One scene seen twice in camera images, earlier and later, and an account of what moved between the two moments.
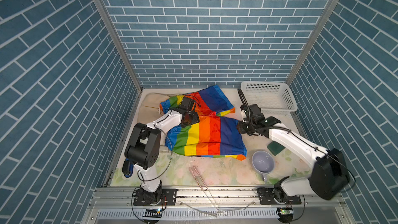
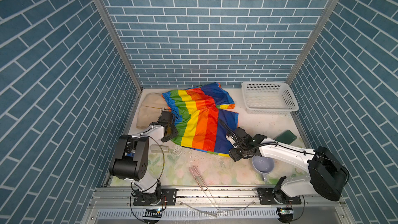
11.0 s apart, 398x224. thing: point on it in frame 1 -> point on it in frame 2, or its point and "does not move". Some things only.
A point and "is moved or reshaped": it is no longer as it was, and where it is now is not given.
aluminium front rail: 123,197 does not move
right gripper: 240,128 -> 233,155
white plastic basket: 272,97 does not move
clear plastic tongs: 205,185 does not move
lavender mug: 263,162 does not move
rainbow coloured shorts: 214,136 is moved or reshaped
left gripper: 195,118 -> 175,132
